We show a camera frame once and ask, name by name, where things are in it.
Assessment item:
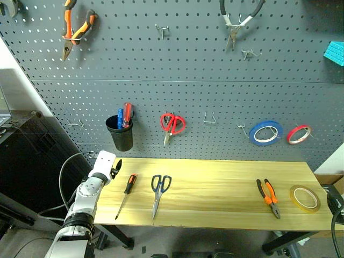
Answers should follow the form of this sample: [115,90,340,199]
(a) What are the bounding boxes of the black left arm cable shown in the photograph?
[58,151,99,216]

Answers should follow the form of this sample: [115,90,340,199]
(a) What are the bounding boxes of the black white handled pliers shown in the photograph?
[219,0,266,51]

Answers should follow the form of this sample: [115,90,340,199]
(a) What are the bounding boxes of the red tape roll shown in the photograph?
[286,124,313,146]

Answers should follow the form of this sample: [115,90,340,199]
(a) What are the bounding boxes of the dark side cabinet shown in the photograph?
[0,109,94,216]

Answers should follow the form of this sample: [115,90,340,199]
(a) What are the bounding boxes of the cardboard box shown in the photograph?
[313,173,344,195]

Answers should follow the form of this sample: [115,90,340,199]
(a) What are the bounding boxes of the dark grey pegboard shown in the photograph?
[0,0,344,173]

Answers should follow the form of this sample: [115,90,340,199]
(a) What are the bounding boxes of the teal plastic box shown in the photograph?
[322,40,344,67]

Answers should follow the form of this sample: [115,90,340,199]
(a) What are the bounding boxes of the orange black needle-nose pliers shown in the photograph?
[61,0,98,62]

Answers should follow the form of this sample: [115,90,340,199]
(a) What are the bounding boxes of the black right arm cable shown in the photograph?
[330,211,344,258]

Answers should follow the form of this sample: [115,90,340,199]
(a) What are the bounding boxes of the yellow tape roll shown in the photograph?
[289,184,321,215]

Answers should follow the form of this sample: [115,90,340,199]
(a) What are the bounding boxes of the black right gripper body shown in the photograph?
[326,191,344,216]

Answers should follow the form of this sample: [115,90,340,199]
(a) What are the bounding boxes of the blue handled screwdriver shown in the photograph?
[116,107,125,130]

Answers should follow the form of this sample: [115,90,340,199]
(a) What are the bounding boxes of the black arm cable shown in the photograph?
[58,151,99,216]
[330,211,344,258]

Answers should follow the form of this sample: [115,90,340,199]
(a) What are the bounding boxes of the orange black screwdriver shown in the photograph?
[115,173,138,221]

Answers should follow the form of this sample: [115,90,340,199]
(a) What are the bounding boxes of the black plastic cup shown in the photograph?
[105,114,134,152]

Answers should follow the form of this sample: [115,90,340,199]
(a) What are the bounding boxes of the blue grey scissors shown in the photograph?
[150,174,173,221]

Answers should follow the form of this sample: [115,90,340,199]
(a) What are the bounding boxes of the red handled screwdriver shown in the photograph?
[121,102,135,128]

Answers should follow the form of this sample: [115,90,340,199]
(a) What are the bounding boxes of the orange black combination pliers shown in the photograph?
[255,178,282,220]

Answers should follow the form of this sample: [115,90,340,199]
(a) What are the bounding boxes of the blue tape roll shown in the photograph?
[248,120,284,147]

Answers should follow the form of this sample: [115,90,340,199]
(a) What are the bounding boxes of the black table leg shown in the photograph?
[261,231,322,255]
[94,224,135,251]

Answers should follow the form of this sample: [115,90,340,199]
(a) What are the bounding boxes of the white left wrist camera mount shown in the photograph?
[90,150,117,181]

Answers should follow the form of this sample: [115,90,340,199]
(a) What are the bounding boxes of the red scissors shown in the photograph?
[160,112,187,147]

